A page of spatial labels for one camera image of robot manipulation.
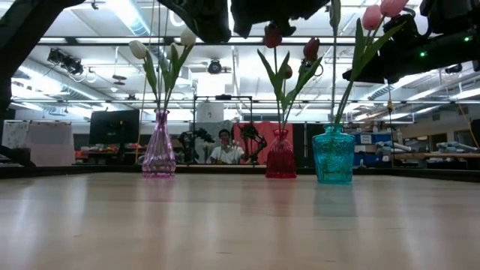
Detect person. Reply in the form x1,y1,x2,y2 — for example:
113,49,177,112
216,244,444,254
205,128,247,165

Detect cluttered work table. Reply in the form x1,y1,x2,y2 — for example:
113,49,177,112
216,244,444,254
73,142,151,166

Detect overhead LED light bar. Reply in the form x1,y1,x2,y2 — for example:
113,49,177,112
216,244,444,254
37,35,357,47

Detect black partition panel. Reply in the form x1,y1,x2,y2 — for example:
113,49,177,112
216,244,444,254
293,122,320,169

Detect pink board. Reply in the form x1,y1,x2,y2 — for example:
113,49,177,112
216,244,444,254
25,121,76,167

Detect wooden work table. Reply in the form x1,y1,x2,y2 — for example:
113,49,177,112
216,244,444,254
389,151,480,170

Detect black computer monitor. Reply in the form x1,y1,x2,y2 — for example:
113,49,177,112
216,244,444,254
88,109,141,146

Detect red glass vase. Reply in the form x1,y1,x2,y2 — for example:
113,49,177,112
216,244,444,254
265,128,298,179

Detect black ceiling rail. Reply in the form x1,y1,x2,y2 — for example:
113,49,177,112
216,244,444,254
10,97,480,106

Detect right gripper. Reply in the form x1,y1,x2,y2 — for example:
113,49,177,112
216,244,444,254
343,35,436,84

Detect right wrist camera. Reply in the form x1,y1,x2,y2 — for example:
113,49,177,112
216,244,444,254
382,7,419,38

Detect grey cloth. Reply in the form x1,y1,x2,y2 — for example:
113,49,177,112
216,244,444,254
194,119,233,164

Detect black stand frame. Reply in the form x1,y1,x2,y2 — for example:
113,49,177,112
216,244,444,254
193,94,254,166

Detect purple glass vase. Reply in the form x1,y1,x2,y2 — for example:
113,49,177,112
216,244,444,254
141,109,177,179

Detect dark red tulip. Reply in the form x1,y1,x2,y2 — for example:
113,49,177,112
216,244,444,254
279,63,294,132
283,36,324,132
256,21,292,132

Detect red cloth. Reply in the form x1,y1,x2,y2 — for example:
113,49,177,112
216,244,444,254
232,121,295,165

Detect black ceiling spot lamp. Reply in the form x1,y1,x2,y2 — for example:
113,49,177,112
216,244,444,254
46,47,86,76

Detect blue storage bins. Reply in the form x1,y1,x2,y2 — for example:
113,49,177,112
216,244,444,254
352,131,393,168

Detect white board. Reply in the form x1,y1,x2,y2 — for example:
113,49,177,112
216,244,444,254
1,121,30,150

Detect round black ceiling camera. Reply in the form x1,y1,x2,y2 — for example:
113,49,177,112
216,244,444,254
207,58,223,75

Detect teal glass vase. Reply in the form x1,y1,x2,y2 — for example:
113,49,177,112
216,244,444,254
311,123,356,185

